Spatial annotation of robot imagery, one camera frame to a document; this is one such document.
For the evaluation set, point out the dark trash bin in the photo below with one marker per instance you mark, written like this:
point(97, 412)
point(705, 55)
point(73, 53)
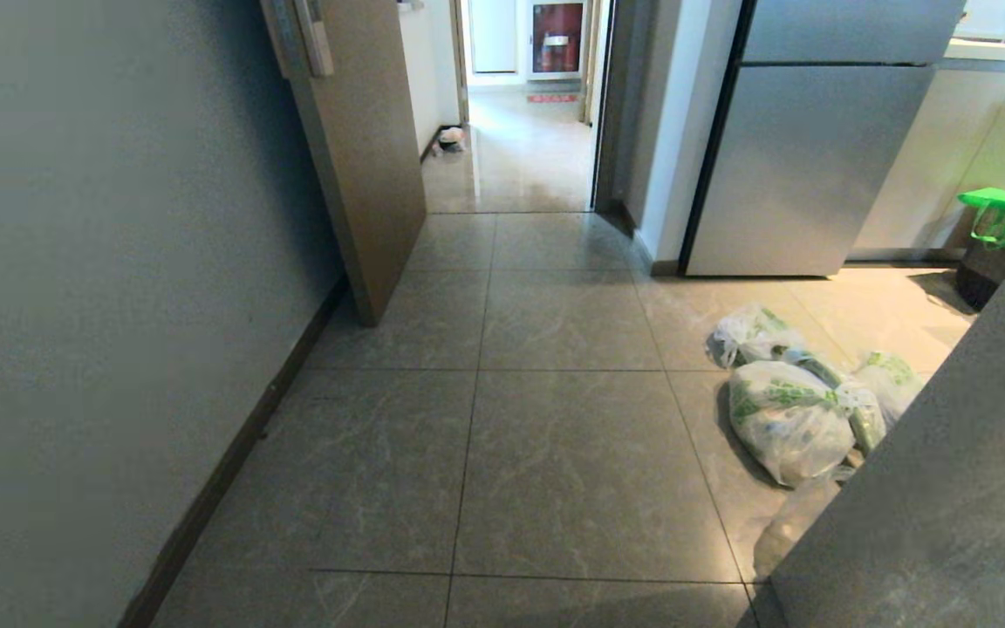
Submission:
point(982, 270)

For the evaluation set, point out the small white bag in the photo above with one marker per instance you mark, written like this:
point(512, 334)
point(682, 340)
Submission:
point(451, 139)

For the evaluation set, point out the white green plastic bag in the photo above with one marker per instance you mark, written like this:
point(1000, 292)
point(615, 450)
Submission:
point(751, 336)
point(888, 379)
point(789, 419)

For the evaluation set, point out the silver refrigerator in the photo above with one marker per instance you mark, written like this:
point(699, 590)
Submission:
point(803, 166)

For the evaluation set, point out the cream kitchen cabinet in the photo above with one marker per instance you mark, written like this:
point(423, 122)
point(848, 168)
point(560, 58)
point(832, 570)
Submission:
point(965, 157)

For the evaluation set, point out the red cabinet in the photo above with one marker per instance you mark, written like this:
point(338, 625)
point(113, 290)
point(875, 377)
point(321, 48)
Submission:
point(557, 37)

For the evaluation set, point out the white door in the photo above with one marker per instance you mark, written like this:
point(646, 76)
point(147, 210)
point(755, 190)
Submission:
point(493, 35)

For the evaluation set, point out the red doormat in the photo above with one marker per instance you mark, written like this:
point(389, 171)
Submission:
point(552, 98)

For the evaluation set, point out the brown wooden door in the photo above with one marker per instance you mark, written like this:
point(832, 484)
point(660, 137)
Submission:
point(363, 166)

